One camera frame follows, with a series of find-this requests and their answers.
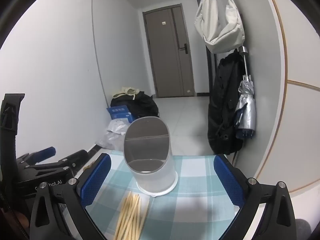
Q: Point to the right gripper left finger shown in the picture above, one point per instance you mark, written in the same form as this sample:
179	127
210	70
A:
47	221

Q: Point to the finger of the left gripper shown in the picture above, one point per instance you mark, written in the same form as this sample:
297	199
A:
67	165
37	157

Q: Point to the grey entrance door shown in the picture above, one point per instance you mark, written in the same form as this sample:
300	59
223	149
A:
169	52

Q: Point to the white utensil holder cup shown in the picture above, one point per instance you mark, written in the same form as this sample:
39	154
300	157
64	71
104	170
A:
147	152

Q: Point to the teal plaid table cloth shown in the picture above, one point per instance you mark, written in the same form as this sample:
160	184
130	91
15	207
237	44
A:
197	208

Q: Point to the silver folded umbrella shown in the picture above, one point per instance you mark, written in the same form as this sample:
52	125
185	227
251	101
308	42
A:
245	114

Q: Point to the black bag on floor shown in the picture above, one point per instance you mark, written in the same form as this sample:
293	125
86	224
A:
139	105

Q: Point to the white shoulder bag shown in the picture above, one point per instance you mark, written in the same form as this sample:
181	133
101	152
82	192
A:
219	24

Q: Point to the blue cardboard box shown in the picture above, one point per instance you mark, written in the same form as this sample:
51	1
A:
121	112

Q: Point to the black hanging jacket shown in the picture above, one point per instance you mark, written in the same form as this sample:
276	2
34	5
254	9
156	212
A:
222	105

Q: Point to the white plastic mailer bag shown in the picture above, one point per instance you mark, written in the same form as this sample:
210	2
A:
118	126

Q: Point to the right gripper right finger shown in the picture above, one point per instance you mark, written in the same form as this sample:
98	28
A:
278	218

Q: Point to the grey plastic mailer bag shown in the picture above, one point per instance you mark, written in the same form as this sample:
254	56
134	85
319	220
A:
111	141

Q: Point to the beige cloth on bag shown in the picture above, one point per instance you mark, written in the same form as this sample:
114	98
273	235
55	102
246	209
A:
126	91

